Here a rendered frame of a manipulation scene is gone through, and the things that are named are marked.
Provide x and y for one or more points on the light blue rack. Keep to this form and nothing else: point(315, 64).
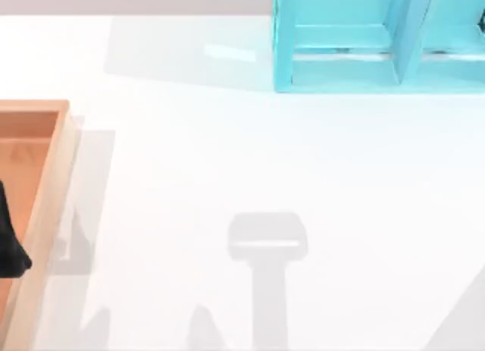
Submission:
point(341, 36)

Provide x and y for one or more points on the shallow salmon-coloured box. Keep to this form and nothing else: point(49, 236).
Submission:
point(26, 157)

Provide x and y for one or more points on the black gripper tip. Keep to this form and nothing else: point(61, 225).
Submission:
point(9, 248)

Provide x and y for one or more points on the small dark object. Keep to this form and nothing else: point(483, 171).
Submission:
point(482, 24)

